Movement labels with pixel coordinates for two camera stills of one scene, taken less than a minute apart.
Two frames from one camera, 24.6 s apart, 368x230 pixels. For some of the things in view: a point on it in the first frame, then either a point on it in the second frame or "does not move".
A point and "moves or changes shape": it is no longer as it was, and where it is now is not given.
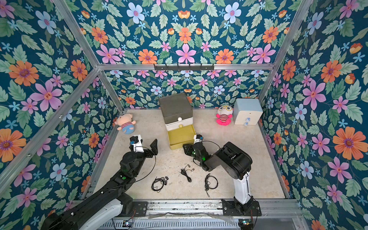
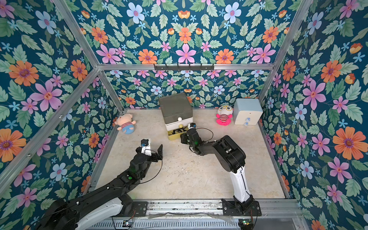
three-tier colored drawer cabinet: x=177 y=111 does not move
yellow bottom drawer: x=178 y=137 moves or changes shape
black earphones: x=158 y=183 -> x=178 y=131
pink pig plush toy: x=125 y=120 does not move
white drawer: x=175 y=124 does not move
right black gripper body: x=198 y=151 -> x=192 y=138
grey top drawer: x=175 y=106 does not move
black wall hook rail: x=184 y=66 does not move
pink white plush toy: x=224 y=113 does not move
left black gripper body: x=140 y=158 -> x=147 y=161
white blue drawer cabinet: x=247 y=111 does not move
